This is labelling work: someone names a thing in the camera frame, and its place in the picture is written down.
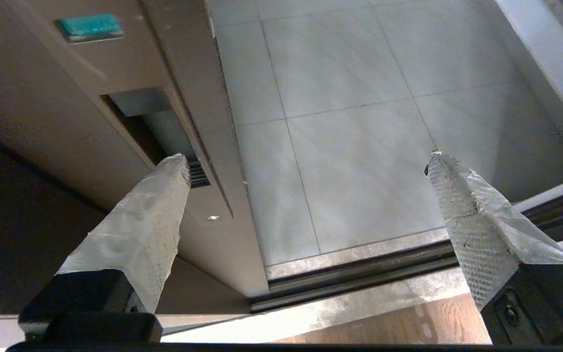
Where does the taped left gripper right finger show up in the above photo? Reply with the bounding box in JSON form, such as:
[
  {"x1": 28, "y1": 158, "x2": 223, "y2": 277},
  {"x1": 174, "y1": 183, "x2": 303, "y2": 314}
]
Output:
[{"x1": 424, "y1": 148, "x2": 563, "y2": 346}]

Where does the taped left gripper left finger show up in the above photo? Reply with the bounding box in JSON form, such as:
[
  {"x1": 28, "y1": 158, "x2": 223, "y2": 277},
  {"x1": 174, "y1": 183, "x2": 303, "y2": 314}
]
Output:
[{"x1": 18, "y1": 153, "x2": 193, "y2": 344}]

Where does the brown framed sliding glass door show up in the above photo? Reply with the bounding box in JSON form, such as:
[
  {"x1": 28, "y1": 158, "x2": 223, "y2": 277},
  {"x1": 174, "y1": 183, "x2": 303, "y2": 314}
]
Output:
[{"x1": 0, "y1": 0, "x2": 270, "y2": 313}]

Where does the metal sliding door track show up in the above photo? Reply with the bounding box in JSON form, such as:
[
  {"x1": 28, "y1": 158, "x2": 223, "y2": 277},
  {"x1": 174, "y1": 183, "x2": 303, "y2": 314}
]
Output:
[{"x1": 250, "y1": 183, "x2": 563, "y2": 313}]

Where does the green rectangular sticker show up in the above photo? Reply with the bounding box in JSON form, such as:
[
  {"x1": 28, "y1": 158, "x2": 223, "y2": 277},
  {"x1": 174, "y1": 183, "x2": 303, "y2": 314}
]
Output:
[{"x1": 57, "y1": 13, "x2": 124, "y2": 44}]

